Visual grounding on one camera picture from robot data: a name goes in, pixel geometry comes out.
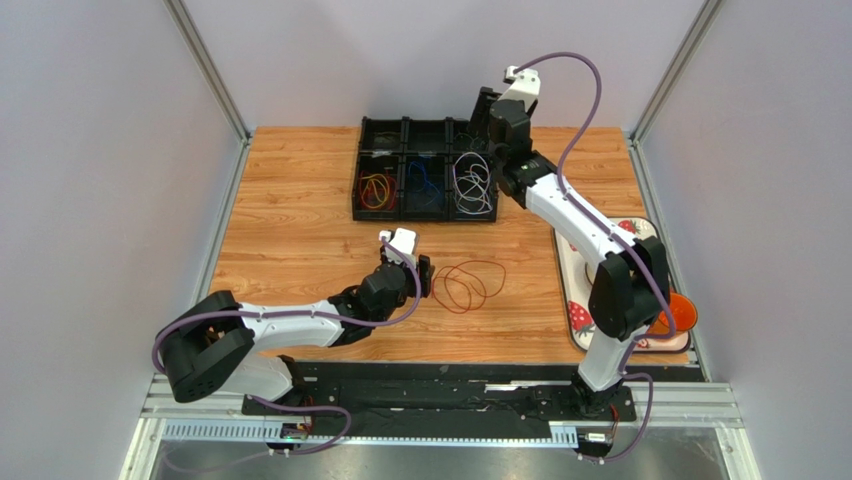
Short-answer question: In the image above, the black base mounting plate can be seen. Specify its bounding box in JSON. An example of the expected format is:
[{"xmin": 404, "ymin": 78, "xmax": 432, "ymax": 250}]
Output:
[{"xmin": 240, "ymin": 360, "xmax": 637, "ymax": 441}]

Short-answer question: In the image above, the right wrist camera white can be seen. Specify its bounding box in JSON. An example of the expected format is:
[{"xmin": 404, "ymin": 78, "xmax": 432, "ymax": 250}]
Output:
[{"xmin": 499, "ymin": 65, "xmax": 541, "ymax": 114}]

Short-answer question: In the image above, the blue wire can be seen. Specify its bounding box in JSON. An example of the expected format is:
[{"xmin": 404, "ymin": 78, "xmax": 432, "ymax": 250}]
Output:
[{"xmin": 407, "ymin": 159, "xmax": 442, "ymax": 206}]

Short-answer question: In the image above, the aluminium frame rail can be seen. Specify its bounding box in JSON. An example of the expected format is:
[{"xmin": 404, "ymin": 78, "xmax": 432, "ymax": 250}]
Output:
[{"xmin": 121, "ymin": 363, "xmax": 761, "ymax": 479}]

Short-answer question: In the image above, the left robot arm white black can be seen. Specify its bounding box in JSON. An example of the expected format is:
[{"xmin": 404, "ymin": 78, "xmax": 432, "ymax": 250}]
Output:
[{"xmin": 152, "ymin": 255, "xmax": 435, "ymax": 403}]

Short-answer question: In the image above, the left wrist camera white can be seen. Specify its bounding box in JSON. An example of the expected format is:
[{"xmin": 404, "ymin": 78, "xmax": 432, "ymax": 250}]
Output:
[{"xmin": 378, "ymin": 227, "xmax": 419, "ymax": 265}]

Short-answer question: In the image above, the strawberry pattern white tray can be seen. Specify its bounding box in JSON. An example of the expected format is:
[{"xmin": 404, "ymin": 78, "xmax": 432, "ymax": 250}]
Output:
[{"xmin": 554, "ymin": 233, "xmax": 691, "ymax": 354}]

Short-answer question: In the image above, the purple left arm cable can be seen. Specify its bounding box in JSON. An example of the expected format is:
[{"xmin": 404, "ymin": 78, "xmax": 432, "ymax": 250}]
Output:
[{"xmin": 151, "ymin": 232, "xmax": 425, "ymax": 457}]

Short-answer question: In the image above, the white wire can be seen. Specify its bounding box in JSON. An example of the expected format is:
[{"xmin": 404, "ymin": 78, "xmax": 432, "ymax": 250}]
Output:
[{"xmin": 451, "ymin": 150, "xmax": 495, "ymax": 216}]

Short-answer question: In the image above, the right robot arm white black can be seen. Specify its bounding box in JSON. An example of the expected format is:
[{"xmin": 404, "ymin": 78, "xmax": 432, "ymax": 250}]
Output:
[{"xmin": 468, "ymin": 87, "xmax": 669, "ymax": 418}]

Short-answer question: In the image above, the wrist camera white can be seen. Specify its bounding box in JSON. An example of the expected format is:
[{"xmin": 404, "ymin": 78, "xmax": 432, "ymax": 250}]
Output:
[
  {"xmin": 499, "ymin": 65, "xmax": 541, "ymax": 114},
  {"xmin": 378, "ymin": 227, "xmax": 419, "ymax": 265}
]

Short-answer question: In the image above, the orange plastic cup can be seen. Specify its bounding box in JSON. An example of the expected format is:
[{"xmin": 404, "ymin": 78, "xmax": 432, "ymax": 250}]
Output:
[{"xmin": 648, "ymin": 291, "xmax": 698, "ymax": 335}]

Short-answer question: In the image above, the black thin wire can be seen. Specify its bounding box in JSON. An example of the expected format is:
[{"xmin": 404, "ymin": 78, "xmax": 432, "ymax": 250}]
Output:
[{"xmin": 455, "ymin": 131, "xmax": 494, "ymax": 153}]

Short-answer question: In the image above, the black six-compartment tray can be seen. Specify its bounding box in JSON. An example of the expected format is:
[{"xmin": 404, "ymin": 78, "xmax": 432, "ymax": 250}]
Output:
[{"xmin": 351, "ymin": 117, "xmax": 499, "ymax": 223}]

